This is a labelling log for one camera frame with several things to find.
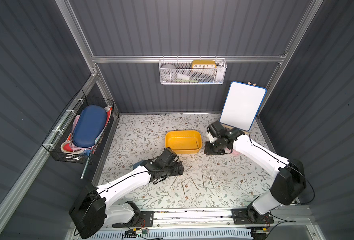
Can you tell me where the pink pencil case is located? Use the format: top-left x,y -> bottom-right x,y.
229,150 -> 241,156

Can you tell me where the white tape roll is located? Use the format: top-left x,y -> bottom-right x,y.
160,64 -> 177,81

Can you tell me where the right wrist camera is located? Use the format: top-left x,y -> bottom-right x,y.
207,121 -> 227,143

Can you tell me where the white board with blue frame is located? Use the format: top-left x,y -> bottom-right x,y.
220,82 -> 267,131

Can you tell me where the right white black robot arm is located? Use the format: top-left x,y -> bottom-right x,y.
205,133 -> 307,216

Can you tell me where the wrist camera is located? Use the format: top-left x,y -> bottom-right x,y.
158,148 -> 178,166
207,121 -> 227,143

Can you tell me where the white wire wall basket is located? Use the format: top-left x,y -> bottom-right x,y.
159,58 -> 227,85

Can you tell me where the small wooden easel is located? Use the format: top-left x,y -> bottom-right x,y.
225,126 -> 250,136

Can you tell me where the black wire side basket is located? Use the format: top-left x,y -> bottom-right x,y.
42,91 -> 115,165

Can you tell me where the yellow plastic storage box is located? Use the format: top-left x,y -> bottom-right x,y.
165,130 -> 203,155

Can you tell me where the yellow clock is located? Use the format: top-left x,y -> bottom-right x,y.
192,60 -> 217,69

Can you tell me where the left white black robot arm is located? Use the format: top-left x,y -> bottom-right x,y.
69,160 -> 185,239

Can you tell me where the blue oval case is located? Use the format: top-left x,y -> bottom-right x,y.
72,105 -> 108,148

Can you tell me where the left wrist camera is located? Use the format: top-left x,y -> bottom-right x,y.
158,148 -> 178,166

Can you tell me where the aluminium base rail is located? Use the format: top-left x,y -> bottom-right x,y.
98,205 -> 316,231

